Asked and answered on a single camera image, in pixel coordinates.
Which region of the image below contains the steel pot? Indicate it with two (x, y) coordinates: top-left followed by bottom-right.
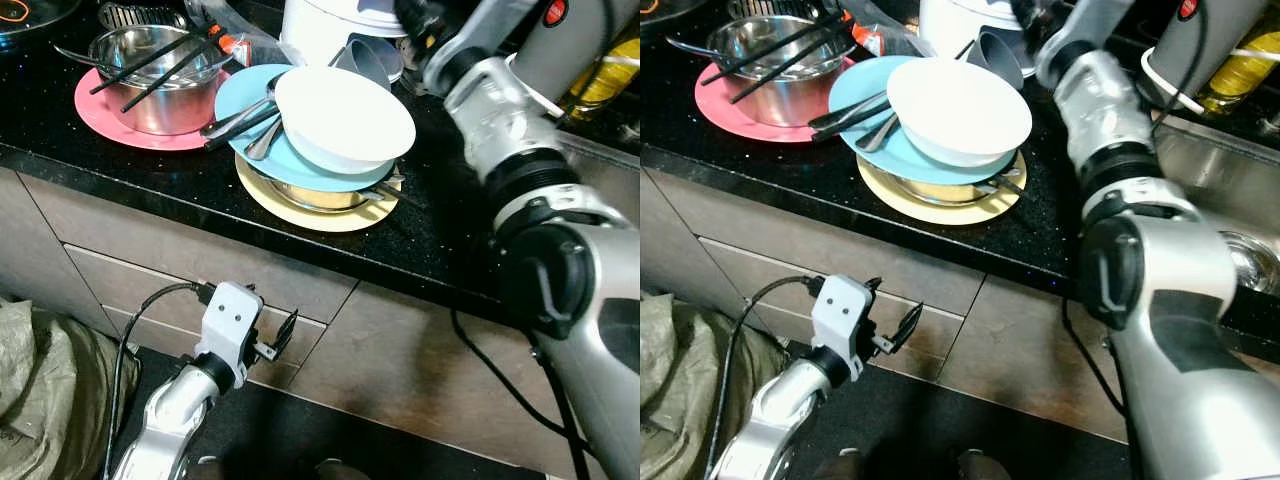
(708, 15), (853, 128)
(90, 25), (237, 136)

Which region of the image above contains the yellow plate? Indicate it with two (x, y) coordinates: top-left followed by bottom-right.
(235, 155), (404, 233)
(857, 150), (1028, 226)

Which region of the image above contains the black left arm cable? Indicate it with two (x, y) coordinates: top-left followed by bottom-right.
(100, 282), (213, 480)
(703, 275), (823, 480)

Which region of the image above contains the white bowl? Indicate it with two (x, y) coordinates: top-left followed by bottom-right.
(275, 67), (417, 176)
(886, 57), (1033, 168)

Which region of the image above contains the steel ladle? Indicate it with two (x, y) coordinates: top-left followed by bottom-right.
(53, 43), (111, 69)
(663, 36), (723, 59)

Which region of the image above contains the white cable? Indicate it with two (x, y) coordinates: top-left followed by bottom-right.
(505, 55), (641, 119)
(1140, 45), (1280, 113)

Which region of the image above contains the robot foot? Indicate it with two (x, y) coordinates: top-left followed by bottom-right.
(810, 450), (873, 480)
(185, 456), (241, 480)
(950, 448), (1013, 480)
(315, 457), (373, 480)

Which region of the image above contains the grey thermos flask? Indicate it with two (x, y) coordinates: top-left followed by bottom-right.
(1150, 0), (1273, 98)
(510, 0), (641, 101)

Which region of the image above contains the black chopstick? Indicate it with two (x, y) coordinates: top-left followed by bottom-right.
(810, 102), (893, 144)
(205, 108), (285, 152)
(88, 33), (208, 96)
(730, 28), (853, 106)
(120, 40), (221, 113)
(700, 13), (848, 86)

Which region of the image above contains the white round kitchen appliance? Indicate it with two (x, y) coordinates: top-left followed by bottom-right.
(280, 0), (413, 73)
(918, 0), (1031, 61)

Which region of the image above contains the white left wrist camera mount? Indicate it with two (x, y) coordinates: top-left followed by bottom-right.
(195, 282), (265, 389)
(810, 275), (877, 383)

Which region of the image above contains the greenish woven sack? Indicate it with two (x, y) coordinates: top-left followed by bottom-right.
(0, 295), (141, 480)
(640, 290), (793, 480)

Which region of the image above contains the light blue plate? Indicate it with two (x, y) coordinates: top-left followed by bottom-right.
(213, 63), (397, 194)
(828, 55), (1017, 187)

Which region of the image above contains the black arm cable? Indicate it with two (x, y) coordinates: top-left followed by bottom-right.
(703, 275), (823, 480)
(1058, 298), (1141, 451)
(100, 282), (213, 480)
(448, 308), (596, 480)

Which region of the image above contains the pink plate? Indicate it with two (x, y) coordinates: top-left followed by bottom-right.
(75, 65), (238, 152)
(695, 55), (858, 144)

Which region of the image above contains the steel bowl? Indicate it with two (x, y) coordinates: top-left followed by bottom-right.
(885, 175), (1013, 206)
(268, 180), (393, 213)

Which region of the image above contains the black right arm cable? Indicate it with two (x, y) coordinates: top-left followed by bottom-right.
(1058, 298), (1141, 451)
(448, 308), (596, 480)

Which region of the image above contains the black floor mat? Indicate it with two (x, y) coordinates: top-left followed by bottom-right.
(105, 345), (546, 480)
(780, 340), (1136, 480)

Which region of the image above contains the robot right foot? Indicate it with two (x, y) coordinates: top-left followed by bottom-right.
(950, 448), (1013, 480)
(315, 457), (373, 480)

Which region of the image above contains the yellow oil bottle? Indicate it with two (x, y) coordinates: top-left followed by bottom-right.
(1198, 20), (1280, 116)
(565, 25), (641, 121)

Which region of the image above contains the grey plastic cup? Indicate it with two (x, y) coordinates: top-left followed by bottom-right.
(963, 28), (1028, 93)
(330, 35), (398, 93)

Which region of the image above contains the steel wire rack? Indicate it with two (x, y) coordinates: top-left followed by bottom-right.
(728, 0), (836, 23)
(98, 0), (189, 31)

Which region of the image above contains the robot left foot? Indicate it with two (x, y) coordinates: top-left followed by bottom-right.
(185, 456), (241, 480)
(810, 450), (873, 480)

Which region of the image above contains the colourful snack packet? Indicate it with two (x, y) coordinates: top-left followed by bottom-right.
(205, 20), (293, 69)
(843, 10), (906, 59)

